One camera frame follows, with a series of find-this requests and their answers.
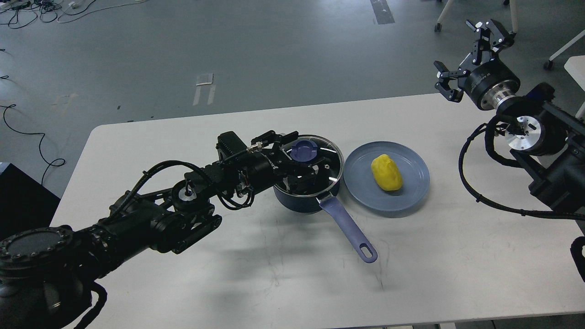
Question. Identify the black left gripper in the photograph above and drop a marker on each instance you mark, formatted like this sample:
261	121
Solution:
263	170

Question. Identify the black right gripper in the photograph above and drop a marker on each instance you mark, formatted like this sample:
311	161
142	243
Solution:
491	82

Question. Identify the glass pot lid blue knob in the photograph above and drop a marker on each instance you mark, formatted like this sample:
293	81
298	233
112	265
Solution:
308	147

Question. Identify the yellow potato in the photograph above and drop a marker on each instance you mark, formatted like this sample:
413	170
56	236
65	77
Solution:
386	173

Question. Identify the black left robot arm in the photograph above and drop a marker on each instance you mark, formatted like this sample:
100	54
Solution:
49	275

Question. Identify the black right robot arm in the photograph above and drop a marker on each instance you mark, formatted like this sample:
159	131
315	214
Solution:
527	132

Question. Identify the white chair leg with caster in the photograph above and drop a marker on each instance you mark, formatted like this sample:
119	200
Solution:
476	10

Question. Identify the blue round plate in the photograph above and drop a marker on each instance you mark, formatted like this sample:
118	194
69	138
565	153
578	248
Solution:
360	182

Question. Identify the white table leg right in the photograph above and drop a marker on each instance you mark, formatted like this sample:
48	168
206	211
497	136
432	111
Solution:
575	65

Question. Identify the black box at left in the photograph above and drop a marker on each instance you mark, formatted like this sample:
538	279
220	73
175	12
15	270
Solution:
24	203

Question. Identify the dark blue saucepan purple handle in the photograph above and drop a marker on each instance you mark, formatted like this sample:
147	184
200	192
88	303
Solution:
331	205

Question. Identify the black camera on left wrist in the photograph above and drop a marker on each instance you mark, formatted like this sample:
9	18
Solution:
229	146

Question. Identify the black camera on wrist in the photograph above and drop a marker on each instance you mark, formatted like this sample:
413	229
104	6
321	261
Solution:
543	92
229	146

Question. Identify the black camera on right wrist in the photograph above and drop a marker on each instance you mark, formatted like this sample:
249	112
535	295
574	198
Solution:
543	92

